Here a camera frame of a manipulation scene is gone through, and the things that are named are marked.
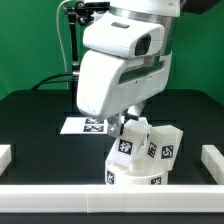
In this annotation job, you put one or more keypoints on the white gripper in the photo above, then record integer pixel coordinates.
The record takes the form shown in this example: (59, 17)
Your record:
(128, 61)

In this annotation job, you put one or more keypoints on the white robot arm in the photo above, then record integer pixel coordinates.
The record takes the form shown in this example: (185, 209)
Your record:
(169, 8)

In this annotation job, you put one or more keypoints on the white marker sheet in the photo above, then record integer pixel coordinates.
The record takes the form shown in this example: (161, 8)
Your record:
(83, 125)

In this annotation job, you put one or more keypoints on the white front rail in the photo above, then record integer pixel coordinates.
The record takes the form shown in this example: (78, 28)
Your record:
(110, 198)

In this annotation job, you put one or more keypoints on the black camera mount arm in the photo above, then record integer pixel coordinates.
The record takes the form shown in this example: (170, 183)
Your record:
(81, 13)

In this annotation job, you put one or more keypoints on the white left rail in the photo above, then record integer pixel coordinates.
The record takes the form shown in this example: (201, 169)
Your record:
(5, 157)

